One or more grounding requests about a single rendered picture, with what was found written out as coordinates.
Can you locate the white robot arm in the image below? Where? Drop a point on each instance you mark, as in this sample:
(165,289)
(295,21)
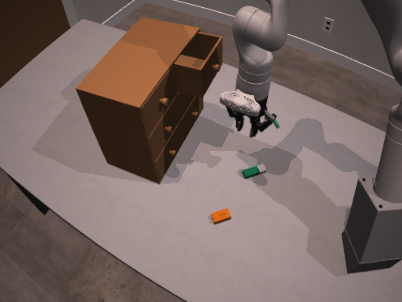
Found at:
(256,31)

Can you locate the dark brown drawer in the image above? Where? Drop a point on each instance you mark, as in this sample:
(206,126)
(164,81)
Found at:
(162,95)
(208,60)
(184,100)
(189,117)
(162,131)
(166,156)

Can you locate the green rectangular block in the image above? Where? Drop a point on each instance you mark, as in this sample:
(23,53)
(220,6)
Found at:
(254,171)

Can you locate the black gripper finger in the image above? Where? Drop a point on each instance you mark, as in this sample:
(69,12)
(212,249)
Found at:
(238,117)
(256,124)

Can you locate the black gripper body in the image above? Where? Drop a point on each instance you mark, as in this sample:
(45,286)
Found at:
(262,103)

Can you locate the brown wooden chest of drawers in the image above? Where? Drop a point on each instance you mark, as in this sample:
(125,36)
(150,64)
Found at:
(114,91)

